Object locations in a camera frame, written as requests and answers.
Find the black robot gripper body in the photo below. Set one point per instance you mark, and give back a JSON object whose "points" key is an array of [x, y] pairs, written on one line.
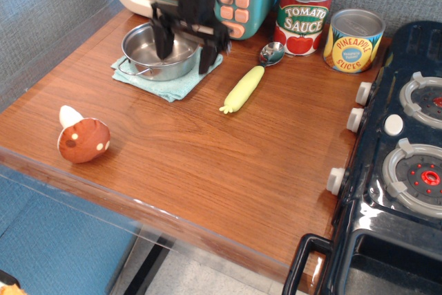
{"points": [[195, 19]]}

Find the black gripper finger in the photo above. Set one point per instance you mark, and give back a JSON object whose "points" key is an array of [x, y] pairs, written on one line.
{"points": [[164, 38], [208, 55]]}

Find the stainless steel pot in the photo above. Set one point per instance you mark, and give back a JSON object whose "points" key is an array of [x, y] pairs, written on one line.
{"points": [[140, 57]]}

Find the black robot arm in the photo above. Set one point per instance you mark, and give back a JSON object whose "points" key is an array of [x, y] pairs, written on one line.
{"points": [[194, 20]]}

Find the light blue towel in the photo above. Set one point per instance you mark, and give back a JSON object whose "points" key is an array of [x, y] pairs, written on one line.
{"points": [[176, 89]]}

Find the tomato sauce can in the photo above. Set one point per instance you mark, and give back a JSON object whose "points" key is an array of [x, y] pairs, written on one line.
{"points": [[299, 25]]}

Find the brown plush mushroom toy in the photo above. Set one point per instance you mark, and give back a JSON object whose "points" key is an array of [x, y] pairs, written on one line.
{"points": [[82, 139]]}

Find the pineapple slices can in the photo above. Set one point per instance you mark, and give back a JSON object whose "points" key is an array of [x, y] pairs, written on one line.
{"points": [[353, 40]]}

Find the black toy stove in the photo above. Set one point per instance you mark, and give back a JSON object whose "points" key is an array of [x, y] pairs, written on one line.
{"points": [[387, 222]]}

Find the spoon with yellow handle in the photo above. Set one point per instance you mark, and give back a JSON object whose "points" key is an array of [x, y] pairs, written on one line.
{"points": [[270, 54]]}

